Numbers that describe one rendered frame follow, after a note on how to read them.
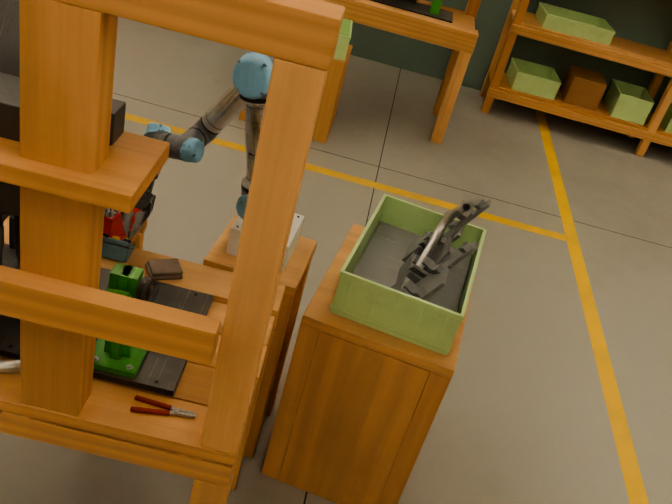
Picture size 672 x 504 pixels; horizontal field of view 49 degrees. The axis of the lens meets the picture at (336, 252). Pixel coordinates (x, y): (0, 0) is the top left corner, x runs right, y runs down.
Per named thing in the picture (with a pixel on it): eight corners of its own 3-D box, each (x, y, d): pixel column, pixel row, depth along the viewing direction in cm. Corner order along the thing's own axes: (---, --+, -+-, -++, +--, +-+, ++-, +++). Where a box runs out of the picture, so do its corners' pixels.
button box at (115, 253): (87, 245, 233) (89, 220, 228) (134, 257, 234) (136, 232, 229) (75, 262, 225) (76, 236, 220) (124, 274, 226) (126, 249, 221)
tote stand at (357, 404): (312, 366, 340) (353, 222, 298) (419, 406, 334) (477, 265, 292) (260, 473, 284) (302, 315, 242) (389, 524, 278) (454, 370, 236)
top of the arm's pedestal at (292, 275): (233, 223, 273) (234, 214, 271) (315, 249, 271) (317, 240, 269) (201, 268, 246) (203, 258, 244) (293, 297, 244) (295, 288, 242)
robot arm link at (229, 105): (283, 23, 218) (191, 120, 246) (269, 33, 209) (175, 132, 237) (310, 53, 220) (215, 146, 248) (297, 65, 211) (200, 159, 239)
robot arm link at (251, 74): (287, 212, 238) (290, 45, 209) (269, 235, 226) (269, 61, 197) (253, 204, 241) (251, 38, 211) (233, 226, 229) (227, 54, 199)
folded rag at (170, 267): (149, 281, 220) (150, 273, 218) (144, 265, 226) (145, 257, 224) (182, 279, 224) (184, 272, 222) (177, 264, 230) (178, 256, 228)
